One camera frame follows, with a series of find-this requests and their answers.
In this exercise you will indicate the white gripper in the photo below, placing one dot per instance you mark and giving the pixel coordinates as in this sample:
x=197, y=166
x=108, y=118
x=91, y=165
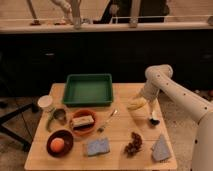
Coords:
x=149, y=92

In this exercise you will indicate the yellow banana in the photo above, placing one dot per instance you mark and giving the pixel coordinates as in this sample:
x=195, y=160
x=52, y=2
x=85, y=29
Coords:
x=136, y=103

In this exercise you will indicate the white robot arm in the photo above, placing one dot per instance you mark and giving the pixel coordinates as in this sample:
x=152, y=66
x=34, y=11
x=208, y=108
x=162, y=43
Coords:
x=158, y=78

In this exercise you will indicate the small metal cup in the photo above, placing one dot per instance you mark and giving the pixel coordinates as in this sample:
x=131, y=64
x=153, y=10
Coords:
x=60, y=116

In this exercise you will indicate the white paper cup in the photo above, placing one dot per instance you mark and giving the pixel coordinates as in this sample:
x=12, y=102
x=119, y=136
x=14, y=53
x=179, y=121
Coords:
x=46, y=103

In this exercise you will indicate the bunch of dark grapes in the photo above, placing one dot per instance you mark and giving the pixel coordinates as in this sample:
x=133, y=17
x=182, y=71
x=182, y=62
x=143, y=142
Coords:
x=134, y=146

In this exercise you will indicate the grey folded cloth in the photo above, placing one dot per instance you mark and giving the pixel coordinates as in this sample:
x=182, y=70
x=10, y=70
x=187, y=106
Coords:
x=160, y=149

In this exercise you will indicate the metal fork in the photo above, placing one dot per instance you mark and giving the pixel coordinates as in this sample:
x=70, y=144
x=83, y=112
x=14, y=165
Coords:
x=103, y=126

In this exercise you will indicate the green plastic tray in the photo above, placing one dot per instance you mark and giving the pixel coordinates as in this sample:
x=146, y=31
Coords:
x=84, y=90

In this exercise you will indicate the orange bowl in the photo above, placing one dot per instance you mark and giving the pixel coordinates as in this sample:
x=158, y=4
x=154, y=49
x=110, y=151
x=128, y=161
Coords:
x=83, y=130

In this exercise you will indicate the blue sponge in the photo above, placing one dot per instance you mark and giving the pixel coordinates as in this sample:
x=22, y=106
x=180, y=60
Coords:
x=97, y=147

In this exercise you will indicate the sandwich bread slice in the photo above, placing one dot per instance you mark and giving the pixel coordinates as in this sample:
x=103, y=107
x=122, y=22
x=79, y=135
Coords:
x=82, y=121

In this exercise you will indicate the wooden table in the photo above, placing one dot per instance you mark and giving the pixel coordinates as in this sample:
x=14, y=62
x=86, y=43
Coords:
x=118, y=132

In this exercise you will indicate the dark red bowl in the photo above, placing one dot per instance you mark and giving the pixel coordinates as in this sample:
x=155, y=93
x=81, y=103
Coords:
x=68, y=139

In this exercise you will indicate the orange fruit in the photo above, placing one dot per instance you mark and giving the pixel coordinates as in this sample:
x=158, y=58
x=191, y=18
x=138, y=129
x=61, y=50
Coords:
x=57, y=145

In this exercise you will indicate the green chili pepper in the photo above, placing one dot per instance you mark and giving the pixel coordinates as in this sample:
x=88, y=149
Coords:
x=48, y=123

